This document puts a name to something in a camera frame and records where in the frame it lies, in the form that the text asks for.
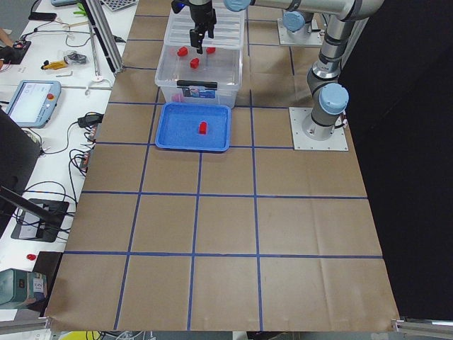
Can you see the long metal rod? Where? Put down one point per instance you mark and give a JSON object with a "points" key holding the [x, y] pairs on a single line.
{"points": [[102, 39]]}

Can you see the black power adapter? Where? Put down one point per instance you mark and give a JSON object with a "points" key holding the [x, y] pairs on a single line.
{"points": [[89, 120]]}

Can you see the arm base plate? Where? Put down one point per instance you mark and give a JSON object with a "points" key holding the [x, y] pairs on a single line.
{"points": [[308, 36], [308, 136]]}

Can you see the aluminium frame post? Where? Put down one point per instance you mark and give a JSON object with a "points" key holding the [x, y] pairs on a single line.
{"points": [[106, 35]]}

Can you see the black monitor stand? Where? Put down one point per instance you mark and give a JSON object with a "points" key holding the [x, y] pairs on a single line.
{"points": [[37, 220]]}

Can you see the blue plastic tray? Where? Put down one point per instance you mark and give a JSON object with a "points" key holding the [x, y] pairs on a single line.
{"points": [[179, 123]]}

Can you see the clear plastic box lid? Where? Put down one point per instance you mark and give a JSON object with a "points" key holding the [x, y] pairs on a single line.
{"points": [[228, 31]]}

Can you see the blue teach pendant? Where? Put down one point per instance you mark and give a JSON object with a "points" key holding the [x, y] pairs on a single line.
{"points": [[33, 103]]}

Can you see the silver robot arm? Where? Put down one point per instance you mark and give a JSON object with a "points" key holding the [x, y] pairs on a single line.
{"points": [[330, 98]]}

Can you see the black box latch handle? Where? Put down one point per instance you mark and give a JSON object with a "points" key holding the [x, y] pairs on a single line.
{"points": [[206, 84]]}

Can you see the clear plastic storage box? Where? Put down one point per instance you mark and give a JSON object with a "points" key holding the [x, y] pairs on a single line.
{"points": [[223, 67]]}

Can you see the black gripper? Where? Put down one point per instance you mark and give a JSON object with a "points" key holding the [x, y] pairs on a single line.
{"points": [[202, 15]]}

